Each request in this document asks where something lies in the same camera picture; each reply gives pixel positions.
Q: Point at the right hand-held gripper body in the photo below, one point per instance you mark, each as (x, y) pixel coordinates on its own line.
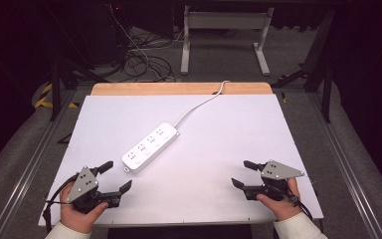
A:
(277, 171)

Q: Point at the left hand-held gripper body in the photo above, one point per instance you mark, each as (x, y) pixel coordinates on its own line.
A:
(86, 186)

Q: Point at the person's left hand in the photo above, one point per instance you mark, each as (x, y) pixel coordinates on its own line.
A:
(76, 219)

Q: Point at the person's right hand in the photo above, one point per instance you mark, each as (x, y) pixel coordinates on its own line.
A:
(285, 209)

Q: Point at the white table board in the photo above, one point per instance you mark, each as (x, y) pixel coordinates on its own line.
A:
(205, 166)

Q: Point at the white power strip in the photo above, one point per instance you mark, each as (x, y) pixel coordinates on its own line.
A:
(151, 147)

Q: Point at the yellow black hazard tape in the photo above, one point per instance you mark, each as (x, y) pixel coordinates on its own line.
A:
(43, 99)

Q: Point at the black metal stand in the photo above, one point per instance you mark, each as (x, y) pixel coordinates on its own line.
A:
(325, 73)
(56, 86)

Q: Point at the wooden table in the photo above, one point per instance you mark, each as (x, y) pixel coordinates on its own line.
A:
(179, 88)

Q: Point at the black computer case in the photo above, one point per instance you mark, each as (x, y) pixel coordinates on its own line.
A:
(102, 33)

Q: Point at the aluminium floor rail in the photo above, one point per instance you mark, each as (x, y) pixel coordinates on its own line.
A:
(30, 169)
(344, 169)

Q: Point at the white metal desk frame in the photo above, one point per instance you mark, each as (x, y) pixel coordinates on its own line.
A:
(225, 20)

